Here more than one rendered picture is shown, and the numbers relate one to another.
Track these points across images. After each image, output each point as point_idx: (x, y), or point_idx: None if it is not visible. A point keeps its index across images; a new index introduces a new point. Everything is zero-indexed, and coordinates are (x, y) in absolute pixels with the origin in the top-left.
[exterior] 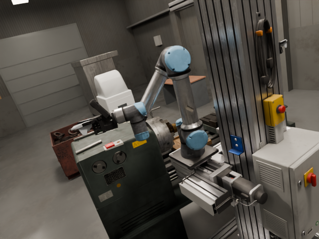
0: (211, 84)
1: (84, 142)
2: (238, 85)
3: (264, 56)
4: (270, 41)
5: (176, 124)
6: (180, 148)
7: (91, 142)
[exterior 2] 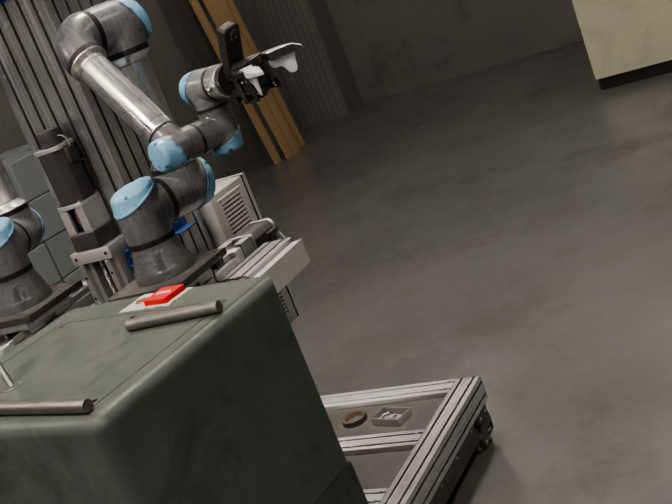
0: (98, 115)
1: (123, 365)
2: None
3: None
4: None
5: (148, 187)
6: (170, 256)
7: (129, 348)
